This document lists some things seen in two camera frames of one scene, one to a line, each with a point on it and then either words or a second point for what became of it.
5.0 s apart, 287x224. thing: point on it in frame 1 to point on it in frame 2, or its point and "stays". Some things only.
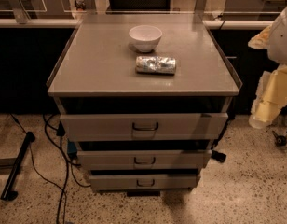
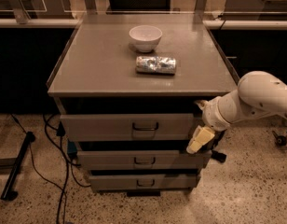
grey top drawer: x=143 y=127 stays
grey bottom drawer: x=143 y=181 stays
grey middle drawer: x=147 y=159 stays
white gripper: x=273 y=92 to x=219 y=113
